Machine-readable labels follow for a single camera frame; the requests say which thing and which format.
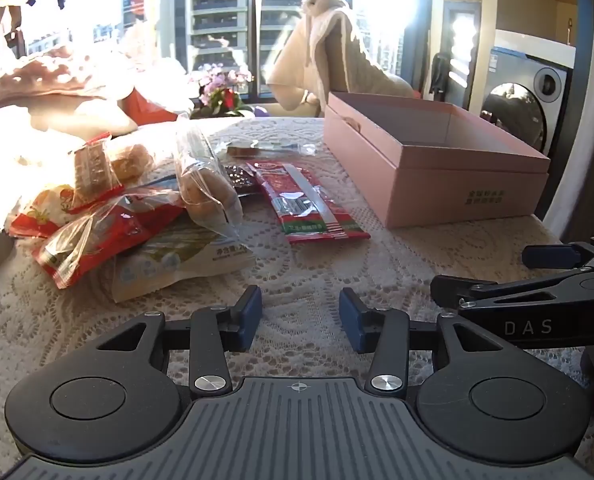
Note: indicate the cream lace tablecloth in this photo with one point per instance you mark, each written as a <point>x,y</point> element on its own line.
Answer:
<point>302,270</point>

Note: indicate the clear bun packet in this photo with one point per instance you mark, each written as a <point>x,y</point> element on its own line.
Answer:
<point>132,160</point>

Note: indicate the clear wafer packet red ends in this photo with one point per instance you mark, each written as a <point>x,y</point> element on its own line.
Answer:
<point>94,170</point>

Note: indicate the long clear bread packet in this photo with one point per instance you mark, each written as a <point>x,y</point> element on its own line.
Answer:
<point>204,187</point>

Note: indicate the pink dotted blanket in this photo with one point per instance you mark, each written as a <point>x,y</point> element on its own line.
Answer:
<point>52,75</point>

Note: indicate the blue white snack packet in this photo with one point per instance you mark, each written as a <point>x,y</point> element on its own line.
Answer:
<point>177,260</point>

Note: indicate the pink cardboard box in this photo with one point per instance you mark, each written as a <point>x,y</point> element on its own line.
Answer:
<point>452,195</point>

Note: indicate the dark hanging cloth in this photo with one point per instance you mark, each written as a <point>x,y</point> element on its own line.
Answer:
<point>439,77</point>

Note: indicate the cream pillow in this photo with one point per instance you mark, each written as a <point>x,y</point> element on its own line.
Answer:
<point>87,117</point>

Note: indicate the grey washing machine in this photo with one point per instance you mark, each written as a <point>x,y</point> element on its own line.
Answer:
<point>522,110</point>

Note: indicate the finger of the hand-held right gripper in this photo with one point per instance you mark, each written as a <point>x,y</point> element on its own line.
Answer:
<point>452,290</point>
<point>547,256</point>

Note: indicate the clear stick snack packet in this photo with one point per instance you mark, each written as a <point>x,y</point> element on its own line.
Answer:
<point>247,150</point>

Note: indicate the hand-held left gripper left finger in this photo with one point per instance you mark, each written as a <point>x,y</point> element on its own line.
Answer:
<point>247,317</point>

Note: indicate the pink flower plant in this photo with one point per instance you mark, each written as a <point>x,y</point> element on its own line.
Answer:
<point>222,92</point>

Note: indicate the cream quilted blanket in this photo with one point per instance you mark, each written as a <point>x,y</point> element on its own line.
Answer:
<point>337,60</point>

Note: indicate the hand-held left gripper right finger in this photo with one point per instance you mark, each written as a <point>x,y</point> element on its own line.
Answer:
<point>353,320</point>

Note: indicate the dark small snack packet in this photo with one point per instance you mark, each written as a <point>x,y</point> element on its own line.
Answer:
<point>239,177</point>

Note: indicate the red cushion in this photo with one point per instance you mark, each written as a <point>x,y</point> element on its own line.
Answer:
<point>417,94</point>

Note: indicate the dark framed glass door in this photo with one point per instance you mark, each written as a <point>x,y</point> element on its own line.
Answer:
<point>461,50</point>

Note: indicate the orange yellow snack packet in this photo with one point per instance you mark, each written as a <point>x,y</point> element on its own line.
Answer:
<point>42,212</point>

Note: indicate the red green striped snack packet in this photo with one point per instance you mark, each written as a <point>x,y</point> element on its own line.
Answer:
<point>307,210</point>

